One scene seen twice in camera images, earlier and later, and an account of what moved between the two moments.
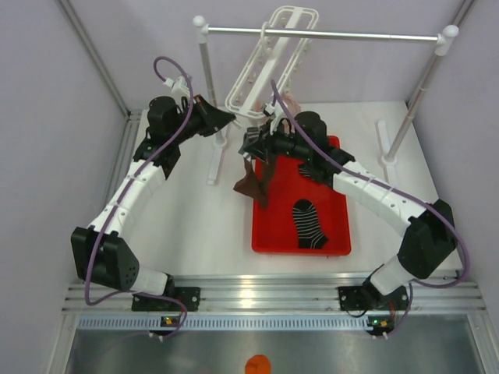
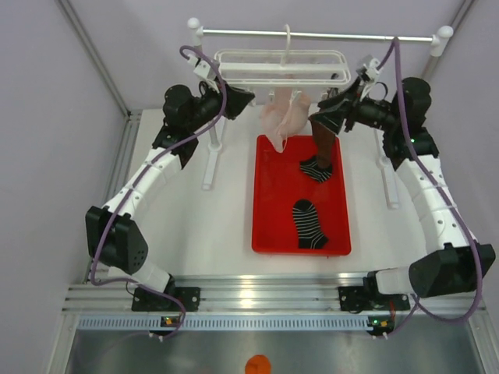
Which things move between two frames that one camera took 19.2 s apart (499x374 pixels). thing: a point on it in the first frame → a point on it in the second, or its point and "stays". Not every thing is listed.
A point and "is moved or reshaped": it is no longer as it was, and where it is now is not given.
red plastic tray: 274,230 stays
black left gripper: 212,118 → 236,100
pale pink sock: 293,107 is moved or reshaped
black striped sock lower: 310,234 stays
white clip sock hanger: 270,69 → 283,68
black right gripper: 264,146 → 334,119
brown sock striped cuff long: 259,189 is moved or reshaped
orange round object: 257,364 stays
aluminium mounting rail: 286,292 stays
